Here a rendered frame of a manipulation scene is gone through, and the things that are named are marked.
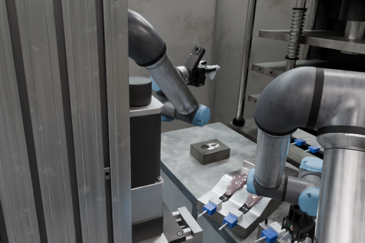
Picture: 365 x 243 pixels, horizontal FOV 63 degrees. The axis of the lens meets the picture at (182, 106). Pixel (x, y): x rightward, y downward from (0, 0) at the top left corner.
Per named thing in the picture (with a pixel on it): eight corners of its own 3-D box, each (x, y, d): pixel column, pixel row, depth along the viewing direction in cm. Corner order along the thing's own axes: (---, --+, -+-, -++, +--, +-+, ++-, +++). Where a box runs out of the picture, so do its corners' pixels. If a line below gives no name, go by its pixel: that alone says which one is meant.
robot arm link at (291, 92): (246, 90, 52) (244, 203, 88) (314, 99, 49) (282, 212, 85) (257, 49, 59) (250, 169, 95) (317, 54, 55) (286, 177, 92)
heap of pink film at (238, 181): (253, 210, 129) (256, 195, 127) (220, 192, 141) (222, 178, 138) (281, 186, 147) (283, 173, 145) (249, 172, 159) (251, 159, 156)
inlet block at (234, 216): (223, 239, 117) (224, 228, 115) (213, 232, 120) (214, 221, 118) (241, 223, 126) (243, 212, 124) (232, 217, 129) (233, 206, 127)
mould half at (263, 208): (244, 239, 121) (247, 217, 117) (196, 209, 138) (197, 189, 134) (296, 189, 156) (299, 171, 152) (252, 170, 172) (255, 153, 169)
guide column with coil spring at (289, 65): (271, 187, 217) (302, 0, 175) (265, 183, 222) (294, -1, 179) (276, 185, 220) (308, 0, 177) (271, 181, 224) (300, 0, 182)
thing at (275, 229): (257, 253, 106) (259, 241, 104) (248, 244, 110) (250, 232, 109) (283, 241, 112) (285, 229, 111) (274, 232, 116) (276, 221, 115)
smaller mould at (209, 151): (202, 165, 175) (203, 154, 173) (189, 154, 188) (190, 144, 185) (229, 158, 185) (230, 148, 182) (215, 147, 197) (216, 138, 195)
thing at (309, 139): (322, 167, 181) (328, 141, 176) (288, 148, 203) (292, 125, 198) (369, 151, 205) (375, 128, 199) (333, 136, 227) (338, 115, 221)
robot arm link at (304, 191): (282, 211, 82) (284, 190, 92) (327, 222, 78) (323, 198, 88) (287, 187, 79) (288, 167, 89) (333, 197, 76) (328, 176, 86)
